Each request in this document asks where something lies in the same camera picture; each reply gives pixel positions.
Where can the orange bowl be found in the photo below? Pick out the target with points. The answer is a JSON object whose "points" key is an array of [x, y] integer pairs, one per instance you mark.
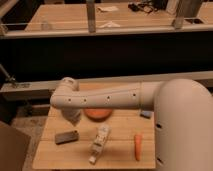
{"points": [[97, 114]]}

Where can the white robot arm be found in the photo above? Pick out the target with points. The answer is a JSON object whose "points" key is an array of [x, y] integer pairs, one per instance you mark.
{"points": [[183, 115]]}

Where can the cream wooden end tool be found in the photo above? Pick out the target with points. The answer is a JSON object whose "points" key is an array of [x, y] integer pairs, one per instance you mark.
{"points": [[75, 119]]}

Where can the blue sponge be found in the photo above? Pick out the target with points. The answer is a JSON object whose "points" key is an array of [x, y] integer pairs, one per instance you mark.
{"points": [[146, 114]]}

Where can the crumpled white paper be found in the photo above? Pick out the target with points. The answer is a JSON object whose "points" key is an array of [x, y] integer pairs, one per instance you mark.
{"points": [[110, 24]]}

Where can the grey metal post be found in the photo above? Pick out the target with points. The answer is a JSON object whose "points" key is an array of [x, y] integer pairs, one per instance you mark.
{"points": [[90, 6], [187, 11]]}

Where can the black eraser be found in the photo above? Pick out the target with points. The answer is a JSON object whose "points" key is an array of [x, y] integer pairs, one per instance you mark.
{"points": [[66, 137]]}

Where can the metal clamp left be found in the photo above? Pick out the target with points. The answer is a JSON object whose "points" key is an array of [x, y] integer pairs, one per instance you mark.
{"points": [[12, 80]]}

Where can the clear bottle on far table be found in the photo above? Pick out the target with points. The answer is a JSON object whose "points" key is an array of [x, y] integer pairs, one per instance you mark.
{"points": [[44, 24]]}

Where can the white tube bottle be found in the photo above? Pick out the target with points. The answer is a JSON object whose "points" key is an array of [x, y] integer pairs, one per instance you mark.
{"points": [[99, 142]]}

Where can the orange carrot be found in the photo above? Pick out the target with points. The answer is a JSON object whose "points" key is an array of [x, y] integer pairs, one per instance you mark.
{"points": [[137, 142]]}

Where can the white paper on far table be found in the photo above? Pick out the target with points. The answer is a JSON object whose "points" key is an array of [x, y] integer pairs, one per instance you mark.
{"points": [[108, 9]]}

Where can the grey metal post right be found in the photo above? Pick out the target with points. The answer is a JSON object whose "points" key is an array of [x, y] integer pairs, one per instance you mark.
{"points": [[187, 11]]}

